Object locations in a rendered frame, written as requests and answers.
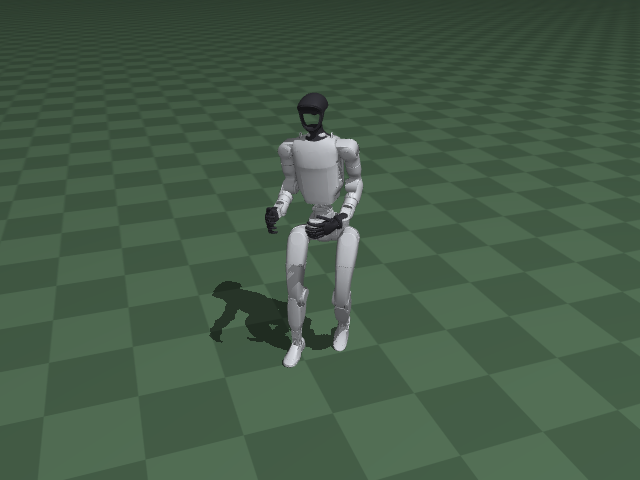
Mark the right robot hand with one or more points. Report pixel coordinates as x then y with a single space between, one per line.
271 217

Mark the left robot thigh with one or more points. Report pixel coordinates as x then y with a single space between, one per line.
346 255

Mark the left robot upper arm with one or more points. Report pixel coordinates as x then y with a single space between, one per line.
348 150

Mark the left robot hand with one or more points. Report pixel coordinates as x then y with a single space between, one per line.
326 227

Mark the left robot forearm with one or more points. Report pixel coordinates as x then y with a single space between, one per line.
351 200

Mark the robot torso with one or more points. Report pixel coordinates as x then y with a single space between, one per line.
320 176

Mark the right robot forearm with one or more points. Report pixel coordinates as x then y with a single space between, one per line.
283 201

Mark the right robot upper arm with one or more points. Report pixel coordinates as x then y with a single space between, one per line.
285 153

